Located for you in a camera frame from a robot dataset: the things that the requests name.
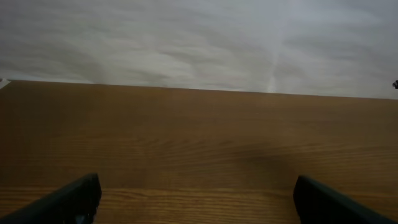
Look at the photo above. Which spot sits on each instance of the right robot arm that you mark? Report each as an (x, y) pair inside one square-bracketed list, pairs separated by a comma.
[(395, 84)]

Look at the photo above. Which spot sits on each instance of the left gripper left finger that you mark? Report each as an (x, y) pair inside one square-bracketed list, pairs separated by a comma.
[(62, 202)]

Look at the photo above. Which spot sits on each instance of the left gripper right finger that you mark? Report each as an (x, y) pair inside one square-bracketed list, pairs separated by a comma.
[(326, 205)]

